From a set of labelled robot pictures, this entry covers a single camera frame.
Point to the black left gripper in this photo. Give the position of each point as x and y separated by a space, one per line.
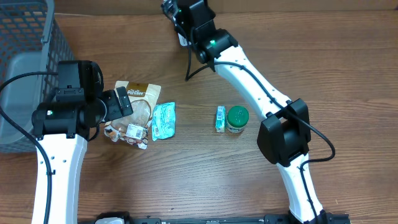
111 97

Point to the beige brown snack packet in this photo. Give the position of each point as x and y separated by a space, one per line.
134 129

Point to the teal snack packet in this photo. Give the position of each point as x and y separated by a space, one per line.
163 121

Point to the teal Kleenex tissue pack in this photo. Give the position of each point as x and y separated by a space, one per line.
220 120

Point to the green lid jar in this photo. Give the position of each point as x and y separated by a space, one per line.
236 119

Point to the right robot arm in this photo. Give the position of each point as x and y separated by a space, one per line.
284 131

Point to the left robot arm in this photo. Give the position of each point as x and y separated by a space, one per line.
62 128

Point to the white barcode scanner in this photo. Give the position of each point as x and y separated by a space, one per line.
184 42

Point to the grey plastic shopping basket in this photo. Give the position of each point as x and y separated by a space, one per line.
31 41

